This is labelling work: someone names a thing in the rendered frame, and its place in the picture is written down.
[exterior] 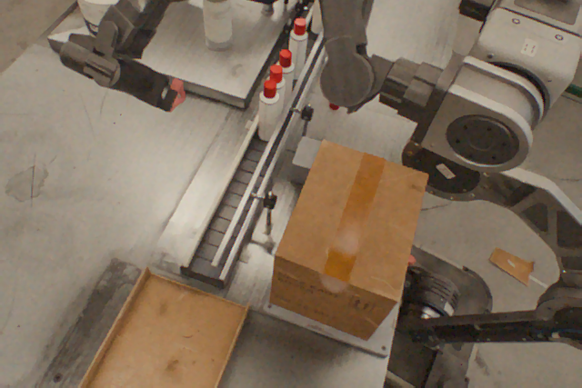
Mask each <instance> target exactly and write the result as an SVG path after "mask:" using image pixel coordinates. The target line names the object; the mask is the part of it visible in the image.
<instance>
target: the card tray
mask: <svg viewBox="0 0 582 388"><path fill-rule="evenodd" d="M249 309H250V303H248V305H247V306H243V305H241V304H238V303H233V302H231V301H228V300H226V299H223V298H220V297H217V296H214V295H212V294H210V293H208V292H205V291H203V290H199V289H196V288H194V287H192V286H189V285H186V284H182V283H179V282H176V281H173V280H171V279H168V278H165V277H162V276H160V275H157V274H152V273H150V271H149V268H148V266H146V267H145V270H144V271H143V272H142V273H141V275H140V277H139V279H138V280H137V282H136V284H135V288H134V289H133V291H132V293H131V294H130V296H128V297H127V299H126V301H125V305H124V306H123V308H122V310H121V312H120V314H119V315H118V316H117V318H116V321H115V323H113V325H112V327H111V329H110V331H109V332H108V334H107V336H106V338H105V340H104V342H103V344H102V346H100V348H99V349H98V351H97V354H96V356H95V358H94V360H93V361H92V363H91V365H90V366H89V369H87V371H86V373H85V375H84V377H83V379H82V381H81V383H80V384H79V386H78V388H218V387H219V385H220V383H221V381H222V377H223V375H224V372H225V370H226V368H227V366H228V363H229V360H230V358H231V355H232V353H233V351H234V349H235V345H236V341H237V338H238V336H239V334H240V332H241V328H242V326H244V323H245V321H246V318H247V315H248V311H249Z"/></svg>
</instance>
